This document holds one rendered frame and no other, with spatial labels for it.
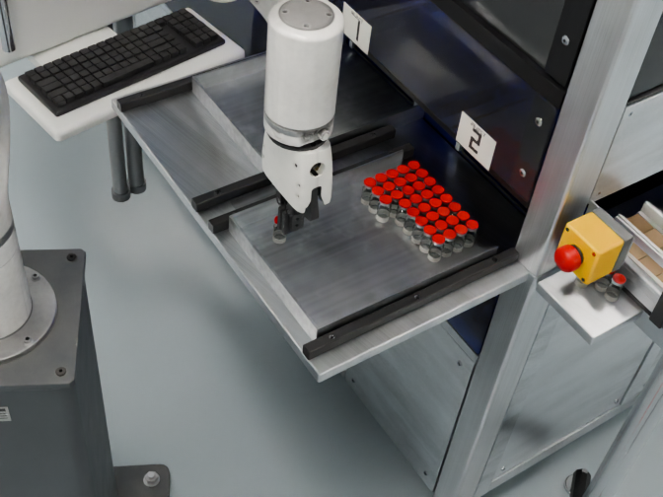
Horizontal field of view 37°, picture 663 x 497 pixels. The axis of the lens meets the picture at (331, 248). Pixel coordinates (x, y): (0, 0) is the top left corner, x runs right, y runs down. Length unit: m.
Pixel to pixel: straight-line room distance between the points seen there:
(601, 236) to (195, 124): 0.74
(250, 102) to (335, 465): 0.94
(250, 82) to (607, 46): 0.77
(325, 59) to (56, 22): 1.06
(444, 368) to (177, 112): 0.71
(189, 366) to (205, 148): 0.90
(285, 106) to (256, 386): 1.42
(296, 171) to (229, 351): 1.38
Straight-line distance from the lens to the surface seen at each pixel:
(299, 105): 1.11
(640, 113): 1.46
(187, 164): 1.69
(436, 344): 1.92
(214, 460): 2.34
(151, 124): 1.77
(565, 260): 1.45
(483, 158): 1.58
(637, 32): 1.31
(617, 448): 1.88
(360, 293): 1.50
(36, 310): 1.51
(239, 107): 1.80
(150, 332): 2.56
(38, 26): 2.04
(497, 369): 1.78
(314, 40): 1.06
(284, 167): 1.20
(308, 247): 1.56
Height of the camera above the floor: 2.02
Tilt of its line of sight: 47 degrees down
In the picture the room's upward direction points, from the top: 7 degrees clockwise
